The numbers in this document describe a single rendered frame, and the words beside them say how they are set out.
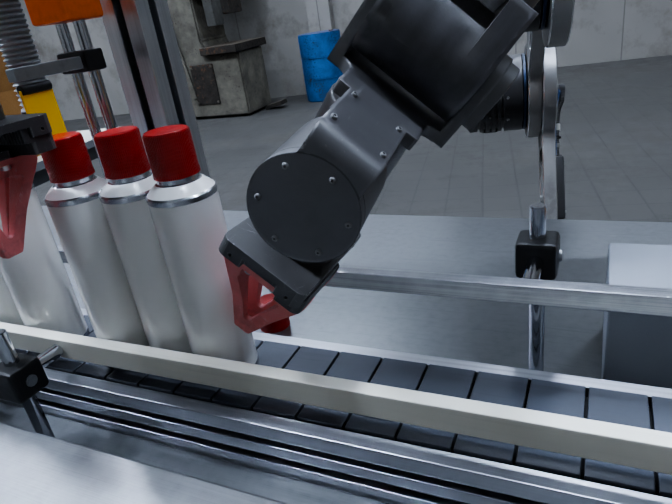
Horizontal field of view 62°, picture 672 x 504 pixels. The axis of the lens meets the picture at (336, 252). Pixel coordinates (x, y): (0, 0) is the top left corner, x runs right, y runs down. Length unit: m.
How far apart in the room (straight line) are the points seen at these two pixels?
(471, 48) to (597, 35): 7.44
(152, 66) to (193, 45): 6.68
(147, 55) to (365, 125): 0.35
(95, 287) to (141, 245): 0.07
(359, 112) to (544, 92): 1.11
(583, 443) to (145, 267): 0.33
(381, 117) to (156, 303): 0.27
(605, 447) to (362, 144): 0.22
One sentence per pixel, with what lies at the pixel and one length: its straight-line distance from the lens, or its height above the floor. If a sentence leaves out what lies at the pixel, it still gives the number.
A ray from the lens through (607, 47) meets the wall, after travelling 7.77.
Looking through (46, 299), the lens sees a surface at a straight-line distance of 0.58.
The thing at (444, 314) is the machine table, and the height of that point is 0.83.
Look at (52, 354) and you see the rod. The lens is 0.55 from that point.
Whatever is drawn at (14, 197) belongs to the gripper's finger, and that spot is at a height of 1.05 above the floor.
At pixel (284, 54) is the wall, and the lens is 8.05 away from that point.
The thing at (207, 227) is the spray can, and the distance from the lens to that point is 0.41.
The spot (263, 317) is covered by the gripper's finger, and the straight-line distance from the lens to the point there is 0.42.
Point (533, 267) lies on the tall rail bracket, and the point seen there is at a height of 0.96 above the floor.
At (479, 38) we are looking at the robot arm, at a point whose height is 1.12.
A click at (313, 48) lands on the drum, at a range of 7.14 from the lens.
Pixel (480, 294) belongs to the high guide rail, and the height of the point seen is 0.95.
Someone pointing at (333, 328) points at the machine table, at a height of 0.83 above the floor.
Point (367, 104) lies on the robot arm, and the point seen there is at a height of 1.10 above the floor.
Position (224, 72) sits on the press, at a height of 0.54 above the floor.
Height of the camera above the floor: 1.15
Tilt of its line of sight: 24 degrees down
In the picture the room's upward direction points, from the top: 9 degrees counter-clockwise
